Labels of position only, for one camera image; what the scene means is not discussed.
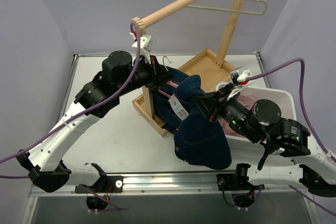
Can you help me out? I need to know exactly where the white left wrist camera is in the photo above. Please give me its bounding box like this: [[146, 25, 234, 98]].
[[129, 31, 156, 64]]

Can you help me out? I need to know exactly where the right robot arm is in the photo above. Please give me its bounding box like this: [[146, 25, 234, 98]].
[[194, 83, 335, 198]]

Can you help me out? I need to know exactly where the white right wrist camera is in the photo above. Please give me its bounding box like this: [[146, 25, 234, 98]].
[[227, 66, 252, 100]]

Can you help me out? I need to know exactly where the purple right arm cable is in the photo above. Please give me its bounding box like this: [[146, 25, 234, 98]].
[[246, 57, 336, 216]]

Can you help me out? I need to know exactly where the aluminium mounting rail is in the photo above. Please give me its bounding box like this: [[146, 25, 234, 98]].
[[28, 173, 310, 197]]

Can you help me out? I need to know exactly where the pink pleated skirt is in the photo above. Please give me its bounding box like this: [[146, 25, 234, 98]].
[[218, 95, 256, 137]]

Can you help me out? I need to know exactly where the pink hanger with metal hook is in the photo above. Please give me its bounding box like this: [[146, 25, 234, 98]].
[[158, 56, 179, 98]]

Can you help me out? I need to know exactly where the dark blue denim skirt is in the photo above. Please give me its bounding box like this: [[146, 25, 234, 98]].
[[151, 68, 232, 170]]

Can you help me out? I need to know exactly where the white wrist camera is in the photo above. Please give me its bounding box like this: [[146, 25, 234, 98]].
[[227, 66, 252, 100], [129, 31, 156, 64]]

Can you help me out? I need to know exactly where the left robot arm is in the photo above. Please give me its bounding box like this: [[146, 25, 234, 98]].
[[16, 51, 173, 193]]

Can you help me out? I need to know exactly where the wooden clothes rack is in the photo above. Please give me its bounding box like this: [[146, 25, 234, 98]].
[[131, 0, 239, 91]]

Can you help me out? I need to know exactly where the white paper price tag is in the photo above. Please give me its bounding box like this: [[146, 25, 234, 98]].
[[168, 95, 189, 121]]

